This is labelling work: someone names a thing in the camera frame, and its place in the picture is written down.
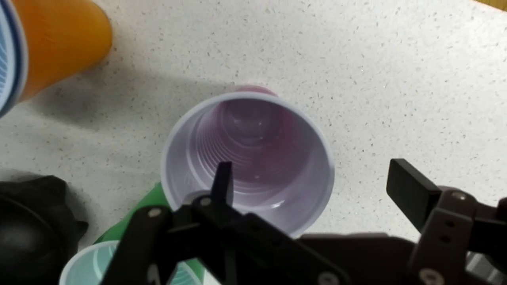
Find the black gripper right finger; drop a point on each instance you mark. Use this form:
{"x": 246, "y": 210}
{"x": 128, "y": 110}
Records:
{"x": 449, "y": 222}

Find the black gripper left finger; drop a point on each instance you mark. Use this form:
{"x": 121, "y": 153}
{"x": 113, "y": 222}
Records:
{"x": 211, "y": 243}

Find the green plastic cup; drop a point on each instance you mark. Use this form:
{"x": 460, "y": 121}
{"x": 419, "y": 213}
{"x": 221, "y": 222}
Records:
{"x": 132, "y": 222}

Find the magenta plastic cup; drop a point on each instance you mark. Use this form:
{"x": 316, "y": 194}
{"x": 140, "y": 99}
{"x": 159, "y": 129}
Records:
{"x": 259, "y": 153}

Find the blue plastic cup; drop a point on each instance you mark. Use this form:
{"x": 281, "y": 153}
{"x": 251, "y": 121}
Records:
{"x": 9, "y": 58}

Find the small black bowl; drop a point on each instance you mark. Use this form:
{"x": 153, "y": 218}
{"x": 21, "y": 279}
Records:
{"x": 32, "y": 227}

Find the orange plastic cup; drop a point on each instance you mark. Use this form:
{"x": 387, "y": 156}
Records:
{"x": 58, "y": 37}

